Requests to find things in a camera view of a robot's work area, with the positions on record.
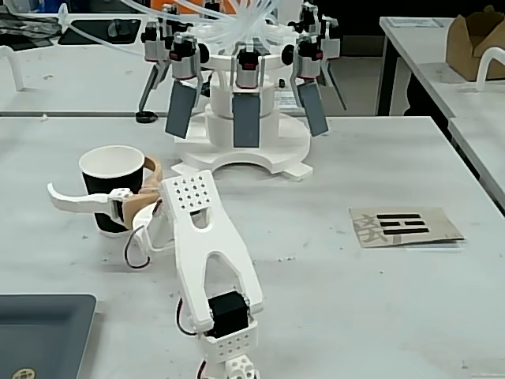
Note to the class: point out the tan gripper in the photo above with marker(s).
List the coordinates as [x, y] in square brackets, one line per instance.
[118, 208]

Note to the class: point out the black paper cup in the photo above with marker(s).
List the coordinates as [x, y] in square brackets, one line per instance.
[110, 163]

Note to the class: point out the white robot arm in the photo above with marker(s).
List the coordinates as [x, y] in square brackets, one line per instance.
[185, 256]

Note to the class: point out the small black round cap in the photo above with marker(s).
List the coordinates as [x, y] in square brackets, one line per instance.
[145, 117]

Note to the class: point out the grey paddle actuator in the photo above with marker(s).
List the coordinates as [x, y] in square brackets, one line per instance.
[313, 110]
[181, 106]
[246, 122]

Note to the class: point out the white workshop table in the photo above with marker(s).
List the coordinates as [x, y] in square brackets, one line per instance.
[434, 75]
[485, 142]
[79, 79]

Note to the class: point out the white round machine base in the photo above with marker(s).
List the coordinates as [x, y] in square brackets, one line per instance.
[244, 157]

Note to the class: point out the grey thin-leg actuator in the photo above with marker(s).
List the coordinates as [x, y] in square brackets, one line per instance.
[331, 43]
[152, 47]

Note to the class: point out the black flat mat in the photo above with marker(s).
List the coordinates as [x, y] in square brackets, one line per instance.
[90, 33]

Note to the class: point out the white curved pipe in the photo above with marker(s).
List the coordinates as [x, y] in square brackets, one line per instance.
[482, 67]
[16, 67]

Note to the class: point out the dark grey tray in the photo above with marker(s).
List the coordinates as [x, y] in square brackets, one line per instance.
[39, 335]

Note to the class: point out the white printed label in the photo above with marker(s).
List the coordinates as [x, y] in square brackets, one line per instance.
[285, 100]

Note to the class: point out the dark crumpled bag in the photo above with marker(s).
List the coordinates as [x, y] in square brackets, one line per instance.
[23, 25]

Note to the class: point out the clear plastic tubing bundle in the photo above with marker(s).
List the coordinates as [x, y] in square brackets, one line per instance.
[244, 23]

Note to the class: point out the printed cardboard card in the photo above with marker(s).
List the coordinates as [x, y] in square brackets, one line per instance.
[434, 225]

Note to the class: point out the white paper sheet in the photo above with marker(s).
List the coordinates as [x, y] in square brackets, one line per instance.
[414, 23]

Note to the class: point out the brown cardboard box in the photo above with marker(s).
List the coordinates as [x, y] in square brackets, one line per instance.
[461, 47]

